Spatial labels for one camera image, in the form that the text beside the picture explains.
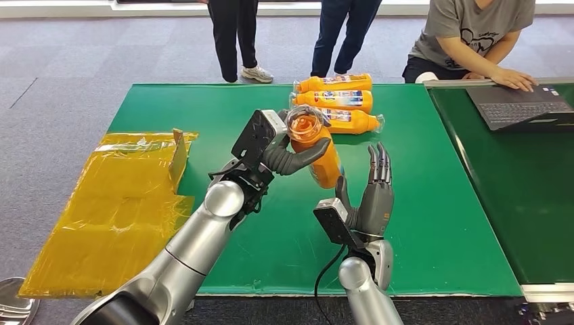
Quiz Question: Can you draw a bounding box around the black left camera cable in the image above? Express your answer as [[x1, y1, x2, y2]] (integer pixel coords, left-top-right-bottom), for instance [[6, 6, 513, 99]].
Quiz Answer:
[[208, 158, 246, 179]]

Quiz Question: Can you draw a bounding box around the seated person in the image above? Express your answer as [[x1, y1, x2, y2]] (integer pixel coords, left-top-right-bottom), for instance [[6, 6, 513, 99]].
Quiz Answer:
[[401, 0, 539, 93]]

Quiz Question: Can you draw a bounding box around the black camera cable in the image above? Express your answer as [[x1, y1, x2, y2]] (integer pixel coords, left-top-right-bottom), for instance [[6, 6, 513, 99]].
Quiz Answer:
[[208, 158, 246, 179], [313, 244, 347, 325]]

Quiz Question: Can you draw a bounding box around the standing person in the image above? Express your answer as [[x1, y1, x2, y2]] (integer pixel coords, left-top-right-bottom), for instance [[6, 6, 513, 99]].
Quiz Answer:
[[310, 0, 383, 79], [197, 0, 274, 85]]

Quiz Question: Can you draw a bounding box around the round silver metal base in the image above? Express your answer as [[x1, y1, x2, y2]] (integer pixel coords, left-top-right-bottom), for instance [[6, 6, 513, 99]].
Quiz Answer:
[[0, 277, 41, 325]]

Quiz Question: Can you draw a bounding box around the brown cardboard flap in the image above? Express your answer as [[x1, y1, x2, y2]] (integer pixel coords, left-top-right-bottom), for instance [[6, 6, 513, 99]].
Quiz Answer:
[[168, 129, 188, 181]]

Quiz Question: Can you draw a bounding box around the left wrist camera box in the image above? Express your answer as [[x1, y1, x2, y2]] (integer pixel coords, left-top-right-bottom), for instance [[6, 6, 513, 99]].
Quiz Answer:
[[231, 108, 289, 171]]

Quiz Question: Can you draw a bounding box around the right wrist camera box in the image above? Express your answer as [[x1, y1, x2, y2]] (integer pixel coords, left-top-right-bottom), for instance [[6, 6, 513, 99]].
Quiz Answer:
[[313, 198, 365, 251]]

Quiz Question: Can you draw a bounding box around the aluminium table edge rail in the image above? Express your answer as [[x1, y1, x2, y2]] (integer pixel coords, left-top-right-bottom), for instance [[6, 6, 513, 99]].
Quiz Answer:
[[423, 78, 574, 89], [520, 282, 574, 303]]

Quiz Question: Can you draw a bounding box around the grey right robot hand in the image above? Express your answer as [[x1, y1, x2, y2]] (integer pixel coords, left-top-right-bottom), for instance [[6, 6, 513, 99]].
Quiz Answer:
[[334, 142, 395, 238]]

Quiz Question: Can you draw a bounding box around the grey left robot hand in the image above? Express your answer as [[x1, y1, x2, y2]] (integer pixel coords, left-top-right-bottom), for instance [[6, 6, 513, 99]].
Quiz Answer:
[[261, 108, 333, 177]]

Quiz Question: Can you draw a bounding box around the orange bottle with clear cap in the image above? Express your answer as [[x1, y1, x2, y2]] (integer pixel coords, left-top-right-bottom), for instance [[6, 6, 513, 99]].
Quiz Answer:
[[289, 89, 374, 114], [293, 73, 373, 93], [320, 108, 386, 135], [285, 104, 344, 190]]

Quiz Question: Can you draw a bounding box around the black right camera cable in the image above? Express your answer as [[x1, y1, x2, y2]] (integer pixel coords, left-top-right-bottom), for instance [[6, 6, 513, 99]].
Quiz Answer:
[[313, 244, 347, 325]]

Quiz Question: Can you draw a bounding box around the yellow plastic sheet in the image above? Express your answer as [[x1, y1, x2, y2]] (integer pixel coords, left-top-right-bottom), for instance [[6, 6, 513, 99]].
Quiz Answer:
[[18, 131, 200, 299]]

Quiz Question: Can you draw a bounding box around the black laptop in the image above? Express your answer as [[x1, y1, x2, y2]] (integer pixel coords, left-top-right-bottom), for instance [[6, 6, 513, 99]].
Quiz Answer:
[[466, 84, 574, 132]]

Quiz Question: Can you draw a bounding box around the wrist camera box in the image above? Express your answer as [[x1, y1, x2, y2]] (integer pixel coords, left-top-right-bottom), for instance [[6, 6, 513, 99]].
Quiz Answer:
[[231, 108, 289, 171], [313, 198, 365, 251]]

